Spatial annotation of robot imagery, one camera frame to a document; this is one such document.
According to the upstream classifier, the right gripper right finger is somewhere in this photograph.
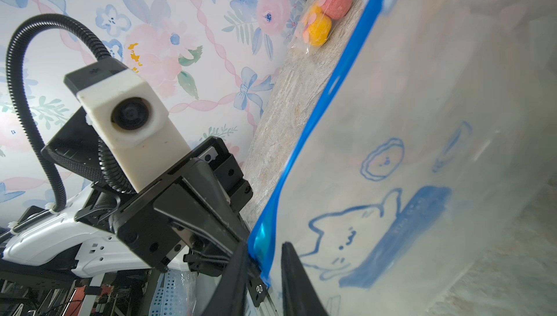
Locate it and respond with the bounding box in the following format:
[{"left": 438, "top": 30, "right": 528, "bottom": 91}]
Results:
[{"left": 281, "top": 242, "right": 328, "bottom": 316}]

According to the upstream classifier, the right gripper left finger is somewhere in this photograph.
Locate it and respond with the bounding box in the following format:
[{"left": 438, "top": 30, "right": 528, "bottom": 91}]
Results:
[{"left": 202, "top": 243, "right": 249, "bottom": 316}]

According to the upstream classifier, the blue zipper clear bag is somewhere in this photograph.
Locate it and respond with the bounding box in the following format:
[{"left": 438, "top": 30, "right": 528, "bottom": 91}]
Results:
[{"left": 249, "top": 0, "right": 556, "bottom": 315}]

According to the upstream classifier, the pink zipper clear bag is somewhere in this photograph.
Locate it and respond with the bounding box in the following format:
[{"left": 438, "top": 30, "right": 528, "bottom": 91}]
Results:
[{"left": 291, "top": 0, "right": 356, "bottom": 53}]

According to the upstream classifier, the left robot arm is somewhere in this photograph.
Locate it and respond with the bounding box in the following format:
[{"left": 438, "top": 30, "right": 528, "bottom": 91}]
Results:
[{"left": 1, "top": 137, "right": 253, "bottom": 288}]

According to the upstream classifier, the pink peach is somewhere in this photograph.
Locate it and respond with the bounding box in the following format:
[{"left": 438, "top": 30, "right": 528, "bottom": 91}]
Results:
[{"left": 318, "top": 0, "right": 352, "bottom": 20}]

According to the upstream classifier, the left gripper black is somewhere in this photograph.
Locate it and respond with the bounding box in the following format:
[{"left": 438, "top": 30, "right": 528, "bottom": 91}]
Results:
[{"left": 75, "top": 136, "right": 253, "bottom": 277}]

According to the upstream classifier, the yellow peach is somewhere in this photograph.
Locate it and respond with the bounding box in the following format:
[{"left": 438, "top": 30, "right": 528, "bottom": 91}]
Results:
[{"left": 302, "top": 5, "right": 332, "bottom": 47}]

